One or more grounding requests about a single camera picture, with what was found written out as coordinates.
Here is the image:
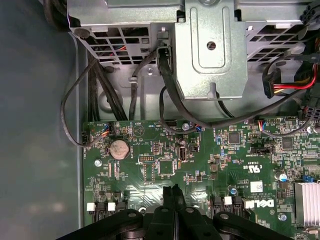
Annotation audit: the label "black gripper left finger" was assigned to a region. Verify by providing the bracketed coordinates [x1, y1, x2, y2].
[56, 186, 176, 240]

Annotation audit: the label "black-latched RAM slot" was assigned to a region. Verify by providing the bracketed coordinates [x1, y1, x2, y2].
[96, 199, 108, 218]
[232, 196, 245, 213]
[210, 196, 224, 216]
[116, 198, 130, 213]

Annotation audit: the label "black power connector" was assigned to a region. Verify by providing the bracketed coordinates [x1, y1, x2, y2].
[261, 67, 283, 100]

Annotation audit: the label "metal drive cage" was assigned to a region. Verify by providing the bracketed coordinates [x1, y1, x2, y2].
[66, 0, 320, 119]

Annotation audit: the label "thin black wire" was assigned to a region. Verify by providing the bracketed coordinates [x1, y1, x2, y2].
[60, 57, 112, 149]

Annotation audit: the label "silver chipset heatsink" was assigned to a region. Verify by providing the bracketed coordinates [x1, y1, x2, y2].
[293, 181, 320, 227]

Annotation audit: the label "round black cable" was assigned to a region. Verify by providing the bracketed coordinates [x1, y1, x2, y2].
[127, 49, 159, 121]

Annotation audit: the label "black braided cable bundle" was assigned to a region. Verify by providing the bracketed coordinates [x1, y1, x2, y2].
[87, 57, 129, 121]

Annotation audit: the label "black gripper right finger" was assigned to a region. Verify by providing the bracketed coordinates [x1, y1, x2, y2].
[173, 183, 292, 240]

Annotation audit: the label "round coin battery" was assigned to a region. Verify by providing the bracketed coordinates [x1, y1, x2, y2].
[108, 138, 131, 161]

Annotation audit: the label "green motherboard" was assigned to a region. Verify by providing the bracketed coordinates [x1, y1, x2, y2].
[81, 116, 320, 240]

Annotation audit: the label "flat black cable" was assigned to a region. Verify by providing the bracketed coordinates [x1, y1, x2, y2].
[156, 45, 320, 133]

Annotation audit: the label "grey open PC case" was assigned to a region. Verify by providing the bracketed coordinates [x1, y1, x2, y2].
[0, 0, 320, 240]

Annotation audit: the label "red yellow power wires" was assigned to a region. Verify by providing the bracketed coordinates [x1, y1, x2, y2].
[273, 63, 320, 95]

